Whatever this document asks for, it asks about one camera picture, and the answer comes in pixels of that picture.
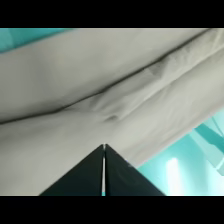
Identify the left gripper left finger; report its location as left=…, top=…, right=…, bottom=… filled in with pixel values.
left=39, top=143, right=105, bottom=197

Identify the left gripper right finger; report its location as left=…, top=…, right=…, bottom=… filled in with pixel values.
left=104, top=143, right=166, bottom=197

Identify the grey garment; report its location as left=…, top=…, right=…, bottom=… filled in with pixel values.
left=0, top=27, right=224, bottom=197

